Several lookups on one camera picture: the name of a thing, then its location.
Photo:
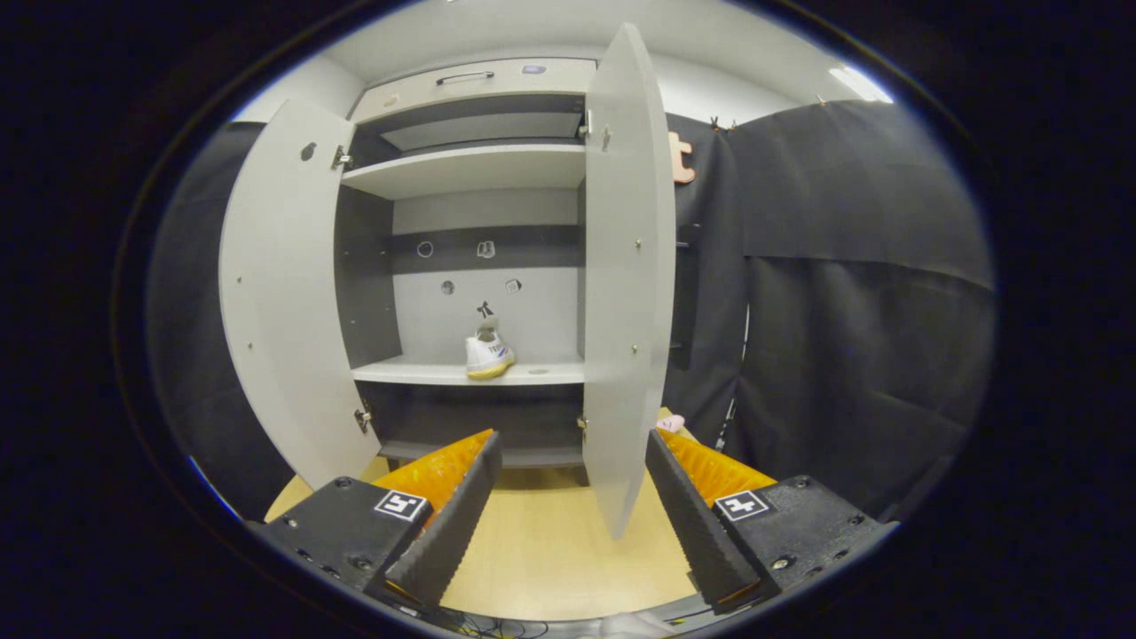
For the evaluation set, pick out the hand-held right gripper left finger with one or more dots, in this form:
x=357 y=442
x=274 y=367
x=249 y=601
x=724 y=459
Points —
x=453 y=524

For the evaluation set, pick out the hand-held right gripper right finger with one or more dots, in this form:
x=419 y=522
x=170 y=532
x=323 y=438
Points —
x=697 y=532

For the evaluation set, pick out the white shoe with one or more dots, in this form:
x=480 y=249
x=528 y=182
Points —
x=488 y=355

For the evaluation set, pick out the grey cabinet door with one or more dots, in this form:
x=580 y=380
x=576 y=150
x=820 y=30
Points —
x=626 y=311
x=284 y=293

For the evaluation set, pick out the small pink object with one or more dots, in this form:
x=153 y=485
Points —
x=670 y=423

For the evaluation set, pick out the black backdrop cloth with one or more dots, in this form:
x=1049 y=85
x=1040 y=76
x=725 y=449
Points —
x=843 y=355

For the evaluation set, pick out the narrow ceiling light panel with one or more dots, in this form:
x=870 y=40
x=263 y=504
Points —
x=861 y=84

